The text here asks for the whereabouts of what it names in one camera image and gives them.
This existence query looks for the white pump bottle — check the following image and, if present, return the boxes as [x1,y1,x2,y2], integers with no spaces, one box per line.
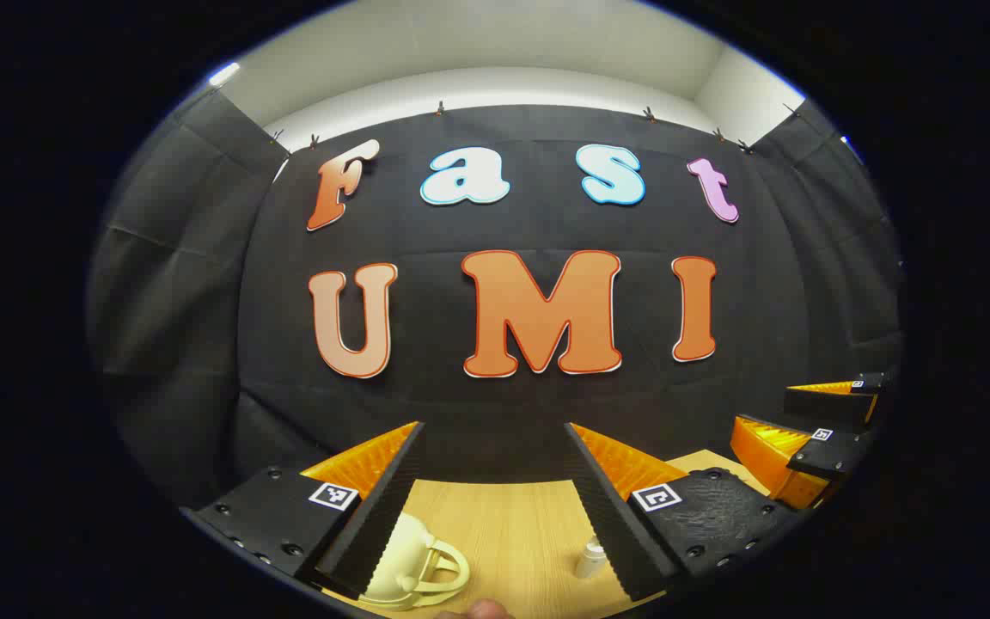
[575,535,608,579]

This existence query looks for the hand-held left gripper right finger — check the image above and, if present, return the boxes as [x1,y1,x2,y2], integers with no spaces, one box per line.
[564,421,807,603]

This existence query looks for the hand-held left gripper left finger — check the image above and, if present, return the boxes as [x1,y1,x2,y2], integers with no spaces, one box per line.
[181,421,425,601]

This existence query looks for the black backdrop cloth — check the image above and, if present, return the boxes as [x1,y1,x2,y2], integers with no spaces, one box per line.
[87,86,907,508]

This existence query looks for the pale yellow suitcase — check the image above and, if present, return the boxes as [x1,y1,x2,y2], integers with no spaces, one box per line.
[364,513,472,611]

